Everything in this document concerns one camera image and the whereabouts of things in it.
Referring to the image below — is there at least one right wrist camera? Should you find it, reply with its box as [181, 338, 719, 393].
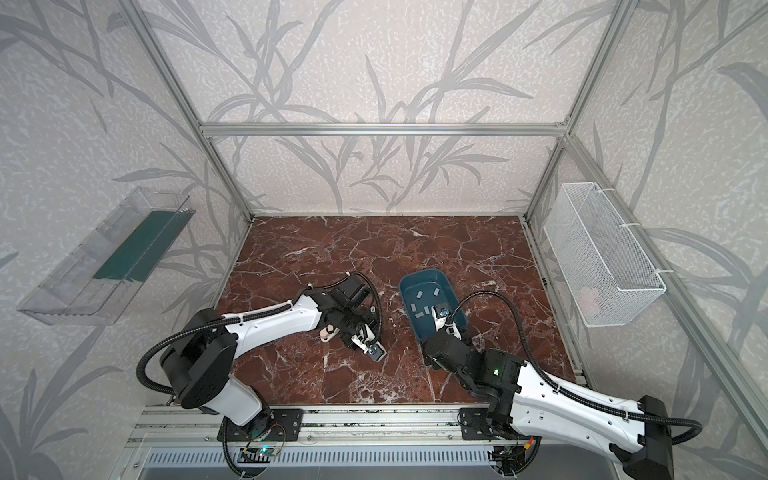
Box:
[432, 306, 458, 335]

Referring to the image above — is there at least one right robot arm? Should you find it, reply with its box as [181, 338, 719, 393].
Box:
[418, 328, 703, 479]

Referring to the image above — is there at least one white wire mesh basket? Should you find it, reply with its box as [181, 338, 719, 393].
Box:
[544, 182, 667, 328]

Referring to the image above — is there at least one clear plastic wall bin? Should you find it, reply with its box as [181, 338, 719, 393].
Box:
[18, 187, 195, 326]

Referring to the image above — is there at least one aluminium mounting rail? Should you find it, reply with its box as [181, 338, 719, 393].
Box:
[124, 403, 631, 448]

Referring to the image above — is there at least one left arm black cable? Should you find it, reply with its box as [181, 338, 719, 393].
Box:
[136, 271, 384, 397]

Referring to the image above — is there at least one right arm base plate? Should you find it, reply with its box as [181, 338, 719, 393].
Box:
[457, 407, 508, 441]

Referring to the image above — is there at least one pink object in basket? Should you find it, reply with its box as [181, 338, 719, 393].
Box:
[576, 287, 601, 319]

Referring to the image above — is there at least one teal plastic tray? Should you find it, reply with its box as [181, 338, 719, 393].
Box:
[399, 269, 459, 348]

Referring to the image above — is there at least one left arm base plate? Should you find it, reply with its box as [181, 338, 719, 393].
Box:
[217, 408, 304, 443]

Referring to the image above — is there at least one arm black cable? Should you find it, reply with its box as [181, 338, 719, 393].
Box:
[449, 290, 703, 445]
[136, 271, 384, 397]

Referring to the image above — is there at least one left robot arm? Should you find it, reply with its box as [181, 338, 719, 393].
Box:
[135, 271, 386, 430]

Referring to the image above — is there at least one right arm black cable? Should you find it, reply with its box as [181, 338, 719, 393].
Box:
[449, 290, 703, 445]

